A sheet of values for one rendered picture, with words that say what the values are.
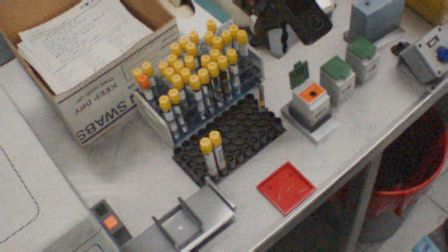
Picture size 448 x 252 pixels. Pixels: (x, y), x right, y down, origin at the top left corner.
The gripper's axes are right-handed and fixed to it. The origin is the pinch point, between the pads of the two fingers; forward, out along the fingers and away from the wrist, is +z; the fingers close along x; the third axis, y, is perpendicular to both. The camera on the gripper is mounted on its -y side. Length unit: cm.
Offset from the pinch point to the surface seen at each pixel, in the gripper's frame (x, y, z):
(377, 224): -23, -14, 80
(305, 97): 1.3, -6.6, 3.5
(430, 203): -50, -17, 99
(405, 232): -36, -18, 99
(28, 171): 40.6, -6.2, -18.7
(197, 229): 26.8, -11.7, 7.3
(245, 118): 8.8, -0.3, 8.9
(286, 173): 9.8, -11.6, 11.1
